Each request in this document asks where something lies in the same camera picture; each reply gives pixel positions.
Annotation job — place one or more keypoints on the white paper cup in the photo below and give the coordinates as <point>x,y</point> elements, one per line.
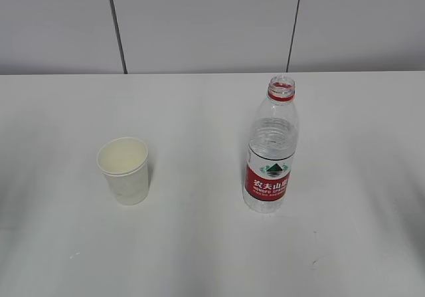
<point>123,162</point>

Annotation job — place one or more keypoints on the clear water bottle red label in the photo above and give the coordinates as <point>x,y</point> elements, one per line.
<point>271,147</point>

